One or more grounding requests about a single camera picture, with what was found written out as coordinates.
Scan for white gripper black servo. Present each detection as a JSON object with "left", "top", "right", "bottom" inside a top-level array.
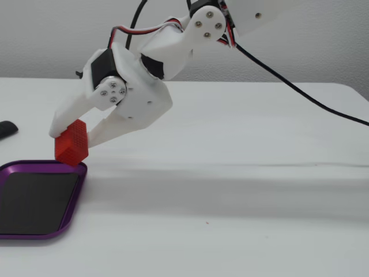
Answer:
[{"left": 48, "top": 42, "right": 174, "bottom": 148}]

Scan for red textured cube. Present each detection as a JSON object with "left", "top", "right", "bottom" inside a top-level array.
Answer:
[{"left": 54, "top": 119, "right": 89, "bottom": 167}]

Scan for purple metal tray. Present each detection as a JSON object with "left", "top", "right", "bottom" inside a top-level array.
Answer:
[{"left": 0, "top": 159, "right": 88, "bottom": 241}]

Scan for black rounded object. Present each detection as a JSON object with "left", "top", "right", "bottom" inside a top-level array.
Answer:
[{"left": 0, "top": 121, "right": 19, "bottom": 141}]

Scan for black tray mat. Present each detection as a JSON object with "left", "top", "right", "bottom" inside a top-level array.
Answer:
[{"left": 0, "top": 172, "right": 80, "bottom": 235}]

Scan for red white black servo wire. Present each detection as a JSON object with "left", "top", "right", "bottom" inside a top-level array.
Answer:
[
  {"left": 107, "top": 20, "right": 186, "bottom": 52},
  {"left": 217, "top": 0, "right": 239, "bottom": 48}
]

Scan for black cable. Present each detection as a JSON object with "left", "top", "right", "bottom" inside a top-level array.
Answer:
[
  {"left": 234, "top": 42, "right": 369, "bottom": 127},
  {"left": 126, "top": 0, "right": 148, "bottom": 50}
]

